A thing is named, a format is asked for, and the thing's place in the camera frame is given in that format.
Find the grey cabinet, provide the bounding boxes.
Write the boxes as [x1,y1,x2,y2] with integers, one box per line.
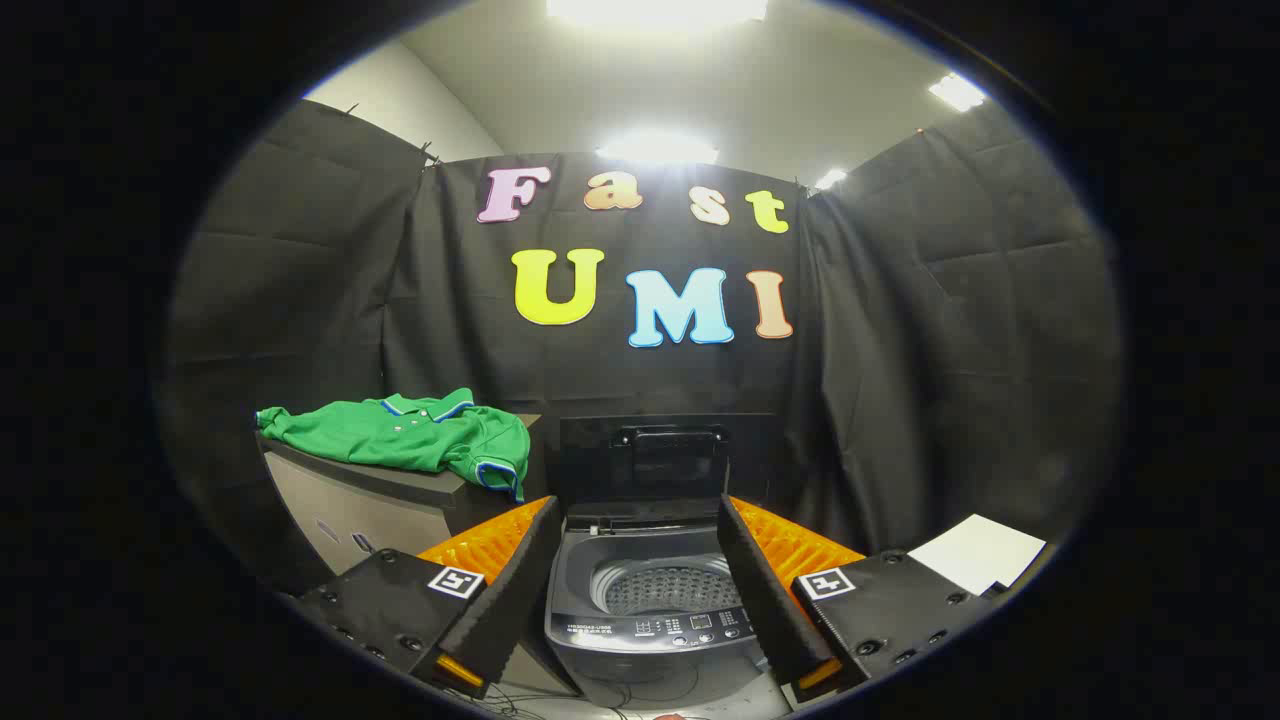
[260,412,556,583]

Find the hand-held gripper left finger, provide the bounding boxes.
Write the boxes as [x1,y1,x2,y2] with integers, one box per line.
[297,495,566,701]

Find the grey washing machine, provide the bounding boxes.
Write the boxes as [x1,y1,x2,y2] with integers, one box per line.
[545,518,793,711]

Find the green polo shirt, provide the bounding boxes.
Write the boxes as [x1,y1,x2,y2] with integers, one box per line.
[256,388,531,503]

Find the white paper sheet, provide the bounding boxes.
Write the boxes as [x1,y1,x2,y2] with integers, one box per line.
[908,514,1048,597]

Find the black backdrop cloth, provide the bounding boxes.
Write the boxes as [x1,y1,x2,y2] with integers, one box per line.
[165,98,1121,601]

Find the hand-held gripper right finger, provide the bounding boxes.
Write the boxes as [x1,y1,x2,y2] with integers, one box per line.
[717,493,1006,706]

